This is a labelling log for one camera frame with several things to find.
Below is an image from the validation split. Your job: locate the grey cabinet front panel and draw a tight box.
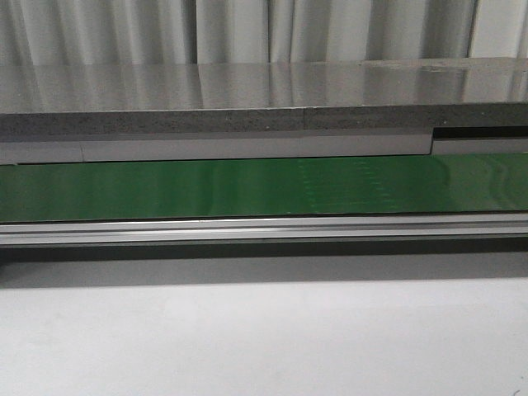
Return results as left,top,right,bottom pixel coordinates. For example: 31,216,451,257
1,126,527,164

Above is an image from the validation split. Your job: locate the green conveyor belt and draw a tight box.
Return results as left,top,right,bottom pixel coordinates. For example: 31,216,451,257
1,153,527,223

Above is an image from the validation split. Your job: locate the white pleated curtain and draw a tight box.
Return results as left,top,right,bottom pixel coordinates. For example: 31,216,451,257
1,1,527,66

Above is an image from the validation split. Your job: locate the grey stone countertop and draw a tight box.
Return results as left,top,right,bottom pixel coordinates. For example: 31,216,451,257
1,58,527,139

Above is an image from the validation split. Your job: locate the aluminium conveyor side rail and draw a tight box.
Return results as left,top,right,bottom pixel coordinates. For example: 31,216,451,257
1,213,527,247

